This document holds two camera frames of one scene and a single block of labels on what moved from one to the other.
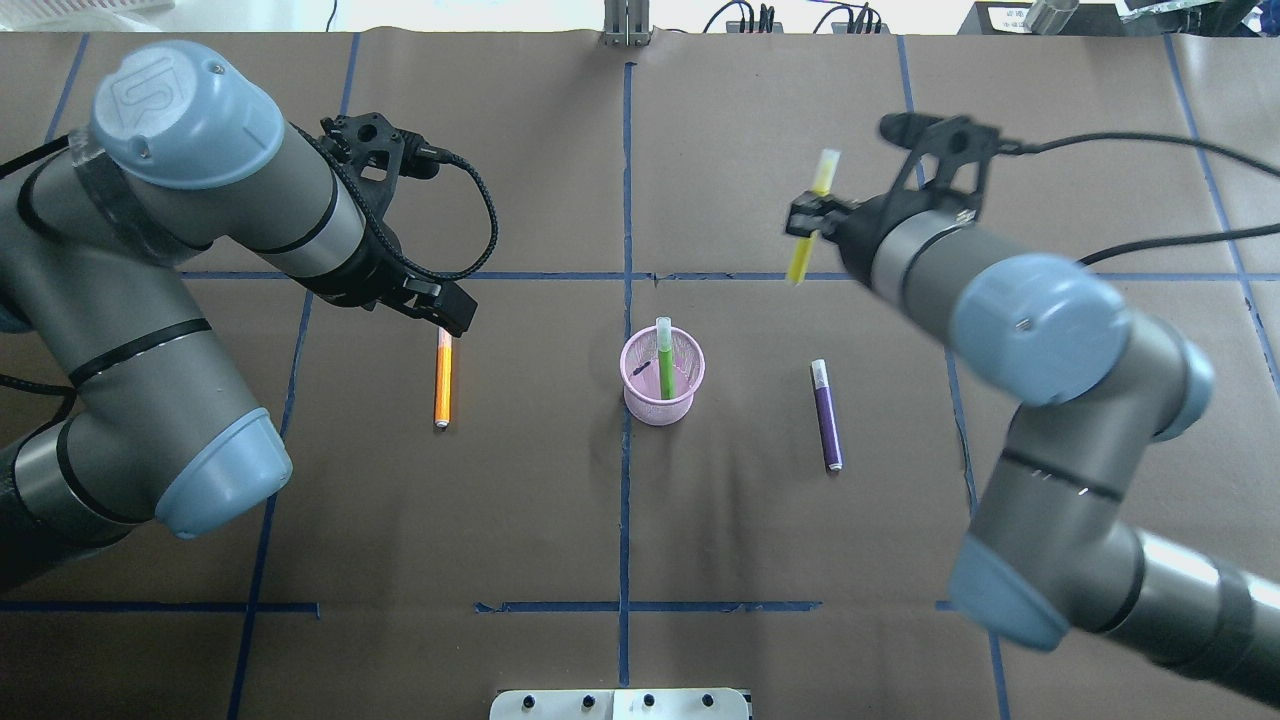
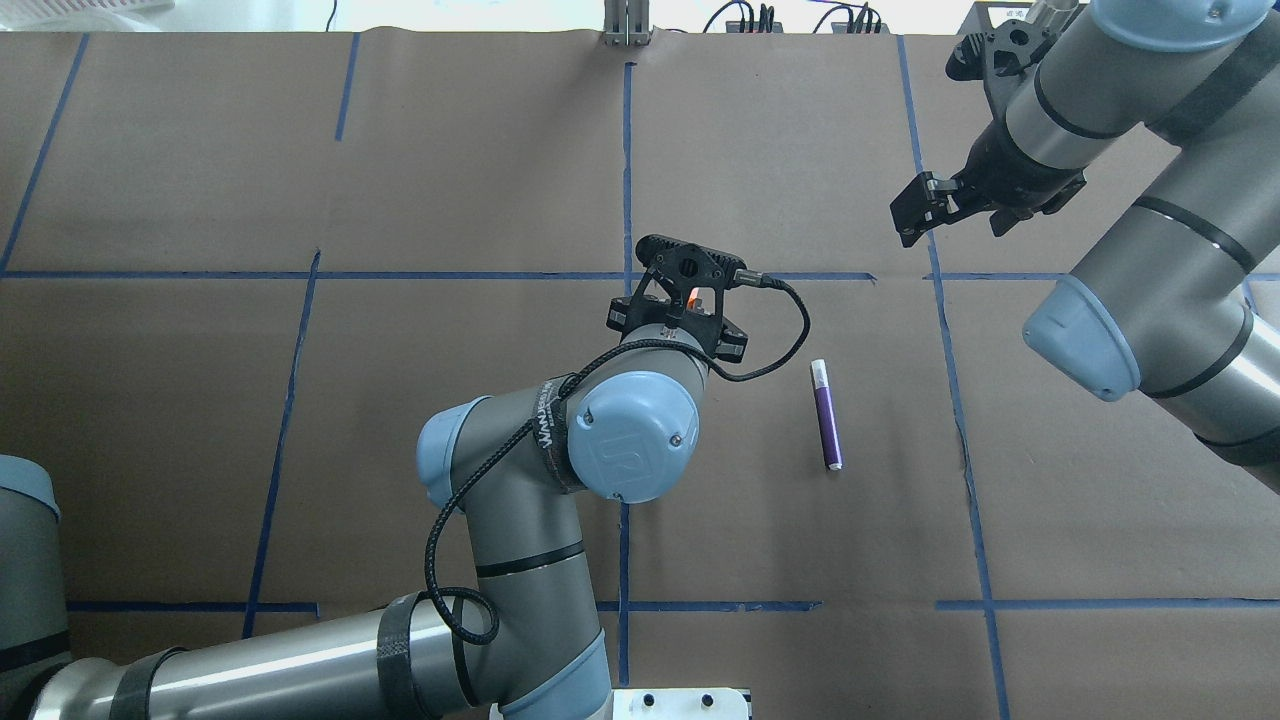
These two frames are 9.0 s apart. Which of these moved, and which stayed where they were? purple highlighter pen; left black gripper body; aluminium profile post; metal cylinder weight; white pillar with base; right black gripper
Moved: left black gripper body; right black gripper
Stayed: aluminium profile post; purple highlighter pen; white pillar with base; metal cylinder weight
